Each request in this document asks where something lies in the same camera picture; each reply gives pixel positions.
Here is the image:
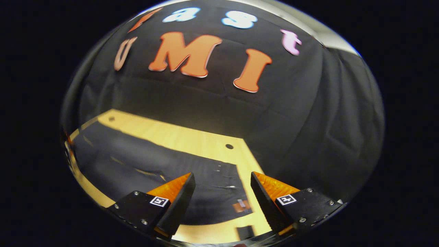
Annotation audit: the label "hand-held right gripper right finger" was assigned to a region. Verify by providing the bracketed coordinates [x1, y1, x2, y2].
[250, 171, 344, 237]

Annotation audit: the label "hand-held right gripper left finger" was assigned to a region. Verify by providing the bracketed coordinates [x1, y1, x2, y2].
[107, 172, 196, 239]

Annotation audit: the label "dark blue jeans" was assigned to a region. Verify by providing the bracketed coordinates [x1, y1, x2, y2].
[65, 122, 255, 227]

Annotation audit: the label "black backdrop cloth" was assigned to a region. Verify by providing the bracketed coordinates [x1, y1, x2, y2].
[62, 0, 384, 203]

